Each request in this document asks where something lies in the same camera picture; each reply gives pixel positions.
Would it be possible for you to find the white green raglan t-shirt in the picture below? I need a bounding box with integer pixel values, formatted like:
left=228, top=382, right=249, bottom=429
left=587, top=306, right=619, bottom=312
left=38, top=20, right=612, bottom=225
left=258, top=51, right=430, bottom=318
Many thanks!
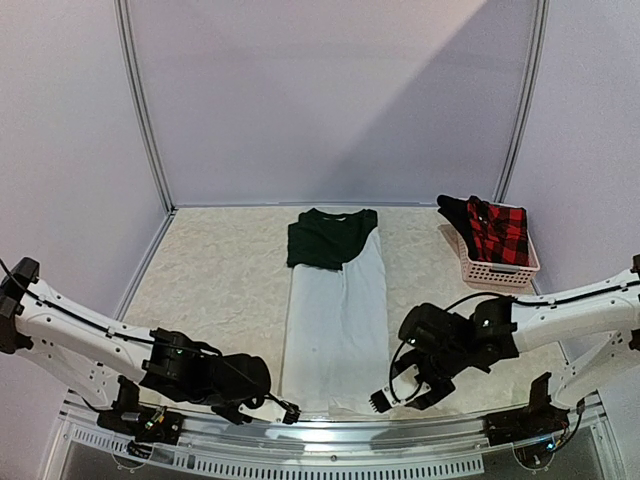
left=281, top=209, right=389, bottom=417

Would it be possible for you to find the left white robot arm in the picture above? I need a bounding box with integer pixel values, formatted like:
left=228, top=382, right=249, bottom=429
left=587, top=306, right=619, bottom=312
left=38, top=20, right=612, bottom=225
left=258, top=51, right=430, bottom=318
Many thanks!
left=1, top=257, right=286, bottom=434

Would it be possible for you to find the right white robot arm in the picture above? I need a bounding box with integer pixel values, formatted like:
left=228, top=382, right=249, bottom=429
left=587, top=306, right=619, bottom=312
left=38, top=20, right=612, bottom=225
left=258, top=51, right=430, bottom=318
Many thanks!
left=380, top=262, right=639, bottom=436

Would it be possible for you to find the pink plastic laundry basket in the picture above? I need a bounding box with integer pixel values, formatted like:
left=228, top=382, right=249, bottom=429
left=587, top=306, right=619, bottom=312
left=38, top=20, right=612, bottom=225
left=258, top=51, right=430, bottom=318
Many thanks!
left=438, top=224, right=540, bottom=289

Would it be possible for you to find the red black plaid garment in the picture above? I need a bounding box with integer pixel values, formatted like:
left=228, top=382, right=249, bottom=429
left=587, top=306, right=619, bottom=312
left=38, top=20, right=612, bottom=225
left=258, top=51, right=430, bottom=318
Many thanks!
left=467, top=196, right=529, bottom=267

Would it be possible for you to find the black garment in basket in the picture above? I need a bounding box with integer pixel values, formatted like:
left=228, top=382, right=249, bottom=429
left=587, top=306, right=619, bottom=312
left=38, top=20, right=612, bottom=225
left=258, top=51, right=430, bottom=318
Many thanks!
left=436, top=195, right=476, bottom=254

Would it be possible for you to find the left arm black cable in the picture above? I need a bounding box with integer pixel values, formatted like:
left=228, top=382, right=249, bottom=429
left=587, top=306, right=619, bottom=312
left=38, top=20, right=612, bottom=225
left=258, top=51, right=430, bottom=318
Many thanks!
left=0, top=259, right=286, bottom=406

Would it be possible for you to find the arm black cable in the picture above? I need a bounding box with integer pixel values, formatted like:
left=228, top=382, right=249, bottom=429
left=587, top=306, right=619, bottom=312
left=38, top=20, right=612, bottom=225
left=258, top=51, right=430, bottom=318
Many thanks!
left=388, top=292, right=640, bottom=406
left=0, top=259, right=286, bottom=406

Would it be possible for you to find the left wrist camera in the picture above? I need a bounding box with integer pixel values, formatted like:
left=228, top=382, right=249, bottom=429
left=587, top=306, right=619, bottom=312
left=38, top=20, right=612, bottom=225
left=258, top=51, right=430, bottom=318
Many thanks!
left=239, top=394, right=301, bottom=425

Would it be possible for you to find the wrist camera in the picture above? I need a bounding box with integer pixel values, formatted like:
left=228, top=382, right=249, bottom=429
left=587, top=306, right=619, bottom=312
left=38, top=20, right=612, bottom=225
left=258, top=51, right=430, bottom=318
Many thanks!
left=369, top=365, right=431, bottom=413
left=239, top=394, right=301, bottom=425

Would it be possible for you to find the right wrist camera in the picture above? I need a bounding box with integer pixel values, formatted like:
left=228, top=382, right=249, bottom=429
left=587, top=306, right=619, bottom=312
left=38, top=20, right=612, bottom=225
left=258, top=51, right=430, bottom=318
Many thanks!
left=369, top=365, right=431, bottom=413

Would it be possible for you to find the aluminium front rail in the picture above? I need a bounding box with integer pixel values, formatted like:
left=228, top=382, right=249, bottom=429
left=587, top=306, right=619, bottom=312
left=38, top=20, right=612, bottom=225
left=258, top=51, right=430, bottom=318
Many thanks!
left=43, top=393, right=630, bottom=479

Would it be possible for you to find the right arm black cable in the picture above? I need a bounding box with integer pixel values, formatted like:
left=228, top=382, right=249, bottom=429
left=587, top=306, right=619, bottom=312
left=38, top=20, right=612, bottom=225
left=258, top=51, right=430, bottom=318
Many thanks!
left=388, top=292, right=640, bottom=406

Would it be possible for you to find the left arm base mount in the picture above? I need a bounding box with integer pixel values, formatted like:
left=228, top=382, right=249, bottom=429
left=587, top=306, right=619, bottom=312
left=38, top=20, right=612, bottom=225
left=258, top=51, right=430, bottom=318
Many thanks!
left=97, top=376, right=186, bottom=445

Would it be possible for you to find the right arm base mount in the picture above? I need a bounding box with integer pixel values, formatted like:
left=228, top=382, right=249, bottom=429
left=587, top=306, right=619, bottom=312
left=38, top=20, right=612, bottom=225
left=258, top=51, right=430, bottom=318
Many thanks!
left=482, top=372, right=570, bottom=446

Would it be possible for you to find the right aluminium frame post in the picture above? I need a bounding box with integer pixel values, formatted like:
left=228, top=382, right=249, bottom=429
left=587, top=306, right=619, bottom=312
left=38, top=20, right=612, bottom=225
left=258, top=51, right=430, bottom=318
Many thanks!
left=492, top=0, right=549, bottom=203

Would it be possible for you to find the aluminium frame post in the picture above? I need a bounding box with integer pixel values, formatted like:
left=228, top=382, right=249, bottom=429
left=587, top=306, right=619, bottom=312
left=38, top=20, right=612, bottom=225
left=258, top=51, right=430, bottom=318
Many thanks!
left=114, top=0, right=176, bottom=215
left=492, top=0, right=549, bottom=203

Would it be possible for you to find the left aluminium frame post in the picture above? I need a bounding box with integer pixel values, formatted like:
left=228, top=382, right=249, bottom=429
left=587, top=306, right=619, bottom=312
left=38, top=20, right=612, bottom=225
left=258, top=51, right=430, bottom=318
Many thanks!
left=114, top=0, right=176, bottom=215

